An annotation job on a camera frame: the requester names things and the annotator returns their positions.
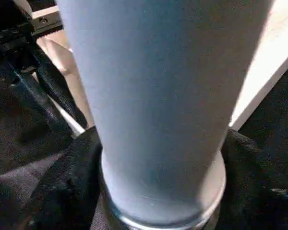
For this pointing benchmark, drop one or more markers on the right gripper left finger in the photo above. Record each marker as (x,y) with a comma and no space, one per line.
(69,182)

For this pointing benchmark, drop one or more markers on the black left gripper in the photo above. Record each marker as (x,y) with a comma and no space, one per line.
(9,36)

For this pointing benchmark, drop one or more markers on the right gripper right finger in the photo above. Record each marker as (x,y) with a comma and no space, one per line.
(252,191)

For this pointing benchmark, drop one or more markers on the white plastic table leg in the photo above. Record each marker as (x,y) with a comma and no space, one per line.
(146,95)

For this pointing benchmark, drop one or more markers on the white plastic table top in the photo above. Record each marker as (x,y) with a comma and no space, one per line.
(266,48)

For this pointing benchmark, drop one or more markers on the black mat cloth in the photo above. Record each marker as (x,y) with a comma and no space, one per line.
(273,124)

